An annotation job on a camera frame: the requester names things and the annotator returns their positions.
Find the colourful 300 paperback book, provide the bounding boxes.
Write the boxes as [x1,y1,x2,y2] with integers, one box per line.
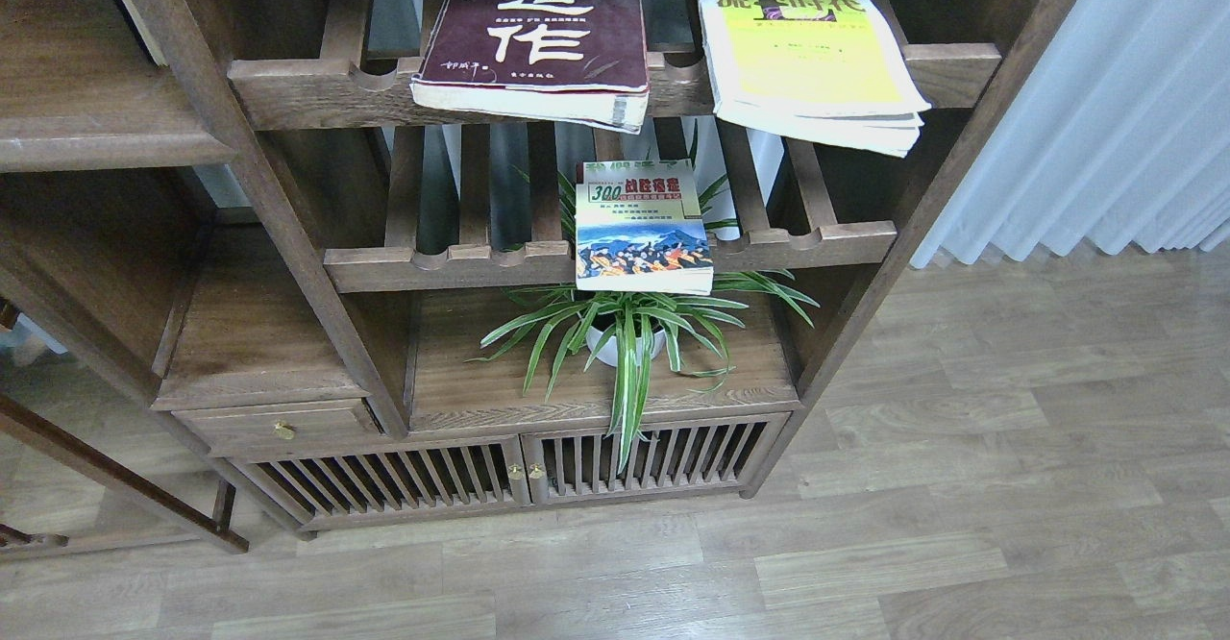
[576,160,713,295]

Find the white plant pot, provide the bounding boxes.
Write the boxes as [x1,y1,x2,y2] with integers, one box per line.
[585,324,665,367]

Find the green spider plant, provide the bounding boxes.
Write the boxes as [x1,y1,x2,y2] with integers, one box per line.
[480,165,815,465]

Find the right slatted cabinet door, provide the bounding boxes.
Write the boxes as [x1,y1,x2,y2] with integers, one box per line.
[520,412,788,505]

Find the slatted cabinet door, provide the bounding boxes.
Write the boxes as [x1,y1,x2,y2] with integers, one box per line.
[232,437,531,530]
[520,412,788,505]

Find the dark wooden bookshelf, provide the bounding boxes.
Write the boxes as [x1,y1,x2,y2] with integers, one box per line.
[2,0,1076,538]

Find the left slatted cabinet door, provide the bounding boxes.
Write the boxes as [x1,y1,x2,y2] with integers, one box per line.
[232,437,531,530]

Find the maroon book white characters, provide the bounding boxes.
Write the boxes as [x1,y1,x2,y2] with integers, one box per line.
[411,0,649,134]

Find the wooden drawer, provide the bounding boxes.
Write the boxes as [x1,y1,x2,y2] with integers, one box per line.
[173,398,381,449]

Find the yellow green cover book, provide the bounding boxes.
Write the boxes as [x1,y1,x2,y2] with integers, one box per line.
[697,0,927,158]

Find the brass drawer knob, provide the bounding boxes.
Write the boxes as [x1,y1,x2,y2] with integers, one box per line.
[272,421,296,441]

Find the white pleated curtain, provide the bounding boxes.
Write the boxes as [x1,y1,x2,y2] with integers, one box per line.
[911,0,1229,268]

